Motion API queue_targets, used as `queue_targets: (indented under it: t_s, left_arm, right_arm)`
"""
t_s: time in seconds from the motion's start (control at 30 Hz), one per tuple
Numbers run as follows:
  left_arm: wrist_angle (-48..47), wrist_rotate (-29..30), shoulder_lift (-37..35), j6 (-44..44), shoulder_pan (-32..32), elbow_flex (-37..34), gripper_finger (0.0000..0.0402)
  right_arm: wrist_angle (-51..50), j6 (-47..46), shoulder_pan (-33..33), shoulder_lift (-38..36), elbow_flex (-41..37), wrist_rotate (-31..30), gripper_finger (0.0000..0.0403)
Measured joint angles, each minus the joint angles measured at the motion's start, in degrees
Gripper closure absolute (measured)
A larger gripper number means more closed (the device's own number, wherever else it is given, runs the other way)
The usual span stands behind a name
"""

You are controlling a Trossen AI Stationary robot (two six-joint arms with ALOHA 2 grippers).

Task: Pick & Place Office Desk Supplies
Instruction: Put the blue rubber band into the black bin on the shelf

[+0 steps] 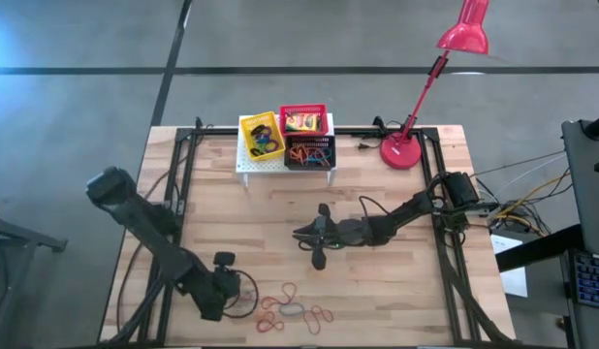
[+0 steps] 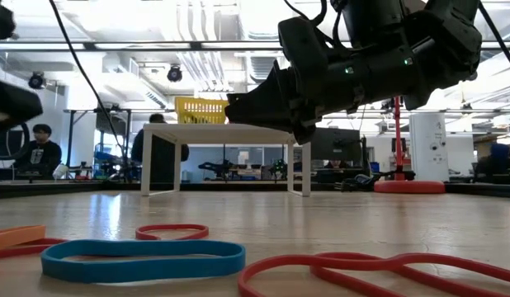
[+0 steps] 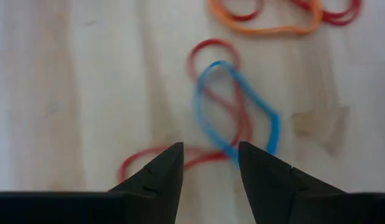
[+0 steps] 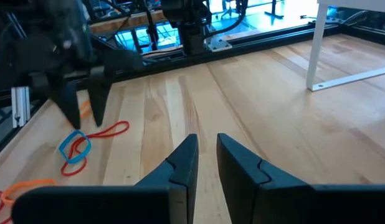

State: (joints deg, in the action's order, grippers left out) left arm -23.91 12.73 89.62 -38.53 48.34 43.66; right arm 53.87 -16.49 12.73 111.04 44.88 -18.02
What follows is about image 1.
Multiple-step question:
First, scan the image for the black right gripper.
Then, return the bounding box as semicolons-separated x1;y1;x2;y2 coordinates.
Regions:
292;202;379;271

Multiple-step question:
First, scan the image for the grey equipment cabinet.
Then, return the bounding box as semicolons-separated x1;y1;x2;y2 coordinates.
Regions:
560;110;599;258

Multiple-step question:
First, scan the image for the red plastic basket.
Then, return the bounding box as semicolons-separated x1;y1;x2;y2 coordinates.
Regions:
278;103;330;138

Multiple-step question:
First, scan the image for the grey cable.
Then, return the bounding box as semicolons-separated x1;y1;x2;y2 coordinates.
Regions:
476;152;567;178

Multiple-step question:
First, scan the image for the yellow cable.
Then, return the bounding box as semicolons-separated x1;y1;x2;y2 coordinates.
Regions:
492;172;572;234

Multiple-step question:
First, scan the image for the grey metal stand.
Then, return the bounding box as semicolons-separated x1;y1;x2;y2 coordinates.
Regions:
0;211;69;349

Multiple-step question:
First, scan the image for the black plastic basket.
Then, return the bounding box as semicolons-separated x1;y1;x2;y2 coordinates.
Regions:
283;135;337;172

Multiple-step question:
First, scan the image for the red desk lamp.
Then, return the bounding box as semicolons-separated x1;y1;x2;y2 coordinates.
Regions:
378;0;491;172

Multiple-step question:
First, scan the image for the black aluminium table frame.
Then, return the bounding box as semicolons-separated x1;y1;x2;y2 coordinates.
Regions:
99;115;519;348

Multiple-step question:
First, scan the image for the white paper sheet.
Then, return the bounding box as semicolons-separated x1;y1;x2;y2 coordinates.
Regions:
489;234;529;299

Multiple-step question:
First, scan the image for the white metal shelf riser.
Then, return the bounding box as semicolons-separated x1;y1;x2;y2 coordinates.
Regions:
235;111;338;188

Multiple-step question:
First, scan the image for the red rubber band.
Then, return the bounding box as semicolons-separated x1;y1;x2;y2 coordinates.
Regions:
300;304;336;337
254;309;286;334
259;281;299;312

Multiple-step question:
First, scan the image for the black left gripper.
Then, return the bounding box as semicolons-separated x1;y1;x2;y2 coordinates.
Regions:
184;250;243;323

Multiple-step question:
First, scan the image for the yellow plastic basket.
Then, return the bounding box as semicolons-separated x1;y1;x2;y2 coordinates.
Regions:
238;111;287;163

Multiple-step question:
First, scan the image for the keyboard with coloured keys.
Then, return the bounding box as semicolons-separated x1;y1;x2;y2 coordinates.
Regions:
570;250;599;311

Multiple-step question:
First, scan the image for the black metal beam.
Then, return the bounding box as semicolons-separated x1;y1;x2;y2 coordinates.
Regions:
494;223;587;273

